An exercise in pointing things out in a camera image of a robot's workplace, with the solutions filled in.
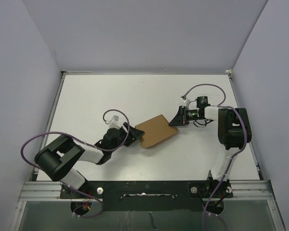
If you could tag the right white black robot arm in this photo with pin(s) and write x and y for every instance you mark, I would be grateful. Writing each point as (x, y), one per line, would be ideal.
(233, 132)

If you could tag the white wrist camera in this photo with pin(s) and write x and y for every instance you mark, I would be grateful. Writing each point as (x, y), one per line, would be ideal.
(185, 101)
(114, 122)

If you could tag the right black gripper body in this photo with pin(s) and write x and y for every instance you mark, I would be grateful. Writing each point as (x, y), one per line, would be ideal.
(191, 115)

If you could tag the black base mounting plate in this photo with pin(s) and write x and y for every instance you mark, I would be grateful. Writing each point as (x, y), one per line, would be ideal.
(150, 195)

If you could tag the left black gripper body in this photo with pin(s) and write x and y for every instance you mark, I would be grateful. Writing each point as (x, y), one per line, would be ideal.
(123, 138)

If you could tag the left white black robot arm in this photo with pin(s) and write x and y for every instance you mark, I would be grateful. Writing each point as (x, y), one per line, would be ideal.
(59, 157)

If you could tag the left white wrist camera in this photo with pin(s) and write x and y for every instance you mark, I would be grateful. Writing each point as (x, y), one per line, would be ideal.
(114, 122)

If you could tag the brown cardboard box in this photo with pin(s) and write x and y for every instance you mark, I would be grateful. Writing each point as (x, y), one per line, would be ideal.
(156, 130)

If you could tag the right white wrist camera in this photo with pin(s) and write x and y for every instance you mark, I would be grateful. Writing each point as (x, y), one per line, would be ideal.
(185, 101)

